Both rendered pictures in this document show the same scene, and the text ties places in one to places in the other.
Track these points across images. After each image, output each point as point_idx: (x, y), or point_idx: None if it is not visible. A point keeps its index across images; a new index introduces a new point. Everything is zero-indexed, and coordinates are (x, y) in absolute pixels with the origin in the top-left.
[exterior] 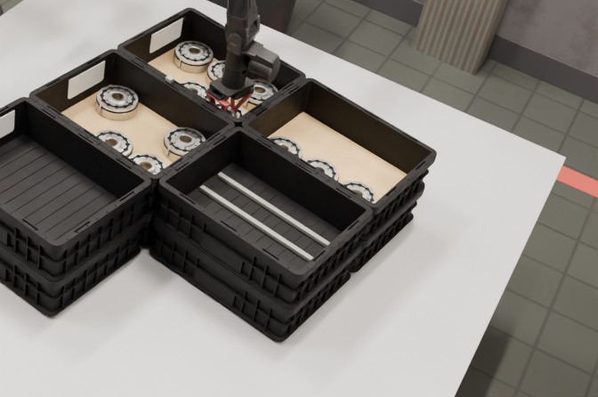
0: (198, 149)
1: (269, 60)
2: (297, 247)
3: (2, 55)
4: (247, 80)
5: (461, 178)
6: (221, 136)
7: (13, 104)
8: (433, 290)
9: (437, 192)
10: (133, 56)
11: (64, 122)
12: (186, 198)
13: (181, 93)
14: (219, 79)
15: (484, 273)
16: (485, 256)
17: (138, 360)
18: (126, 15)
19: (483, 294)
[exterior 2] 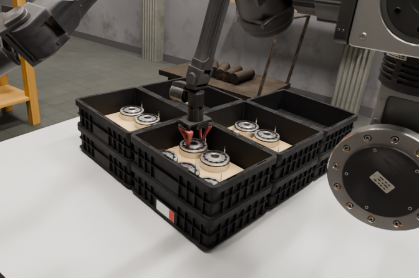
0: (221, 107)
1: (181, 80)
2: None
3: (378, 277)
4: (183, 120)
5: (17, 165)
6: (207, 110)
7: (329, 128)
8: None
9: (46, 159)
10: (262, 149)
11: (297, 119)
12: (229, 95)
13: (228, 128)
14: (204, 120)
15: (62, 128)
16: (53, 133)
17: None
18: None
19: (72, 122)
